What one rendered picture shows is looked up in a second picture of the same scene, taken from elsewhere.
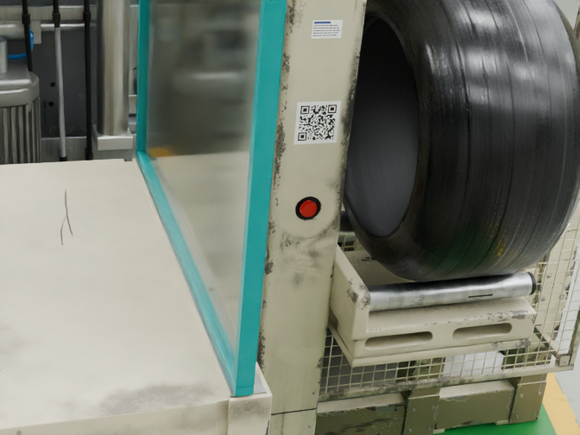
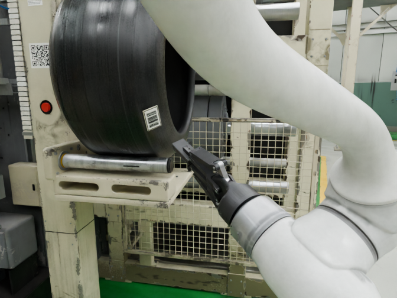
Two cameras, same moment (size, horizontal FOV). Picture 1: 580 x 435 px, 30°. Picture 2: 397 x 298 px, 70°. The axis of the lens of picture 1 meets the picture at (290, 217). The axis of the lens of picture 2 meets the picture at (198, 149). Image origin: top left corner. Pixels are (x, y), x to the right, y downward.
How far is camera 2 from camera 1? 1.64 m
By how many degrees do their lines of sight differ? 33
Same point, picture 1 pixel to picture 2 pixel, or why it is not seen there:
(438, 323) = (100, 178)
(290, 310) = not seen: hidden behind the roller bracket
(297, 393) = (62, 221)
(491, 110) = (70, 9)
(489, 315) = (134, 179)
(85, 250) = not seen: outside the picture
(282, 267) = (40, 142)
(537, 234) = (117, 103)
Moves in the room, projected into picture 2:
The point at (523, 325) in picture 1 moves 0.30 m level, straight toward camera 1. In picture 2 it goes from (158, 190) to (41, 226)
